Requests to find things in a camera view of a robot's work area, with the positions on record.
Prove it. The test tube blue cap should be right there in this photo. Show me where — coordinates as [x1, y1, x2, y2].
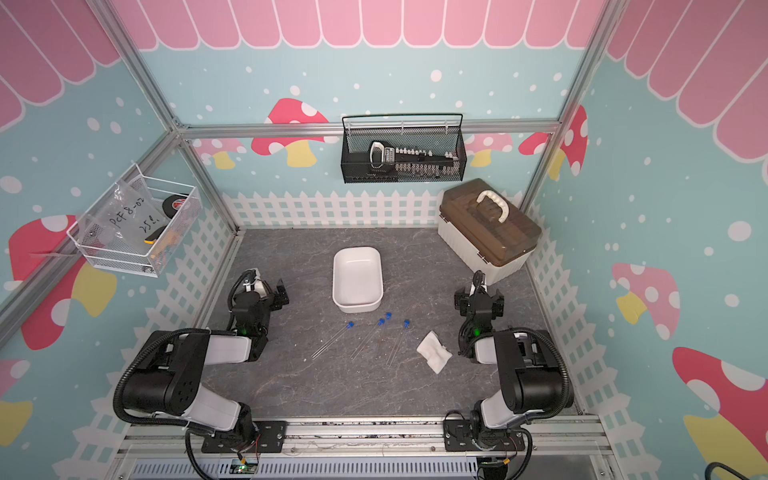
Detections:
[311, 321, 355, 360]
[386, 319, 411, 368]
[351, 312, 392, 360]

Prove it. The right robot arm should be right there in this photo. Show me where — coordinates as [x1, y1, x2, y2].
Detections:
[443, 270, 574, 452]

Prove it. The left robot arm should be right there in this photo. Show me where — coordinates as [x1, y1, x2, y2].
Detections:
[112, 268, 290, 452]

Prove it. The brown lid storage box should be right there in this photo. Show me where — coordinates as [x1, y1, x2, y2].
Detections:
[438, 179, 542, 285]

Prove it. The white plastic tray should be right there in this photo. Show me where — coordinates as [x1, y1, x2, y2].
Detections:
[332, 247, 384, 314]

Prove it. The black tape roll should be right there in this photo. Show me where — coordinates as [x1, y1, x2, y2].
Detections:
[162, 194, 187, 219]

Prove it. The clear labelled plastic bag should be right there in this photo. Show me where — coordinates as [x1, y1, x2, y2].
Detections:
[85, 180, 168, 255]

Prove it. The socket set in basket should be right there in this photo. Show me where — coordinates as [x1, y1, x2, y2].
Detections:
[368, 141, 462, 180]

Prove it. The white wire wall basket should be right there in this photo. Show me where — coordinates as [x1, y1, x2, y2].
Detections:
[67, 164, 202, 278]

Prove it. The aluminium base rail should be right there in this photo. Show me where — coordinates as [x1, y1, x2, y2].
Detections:
[113, 416, 613, 480]

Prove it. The black wire wall basket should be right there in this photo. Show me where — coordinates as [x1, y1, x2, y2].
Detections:
[340, 113, 467, 184]

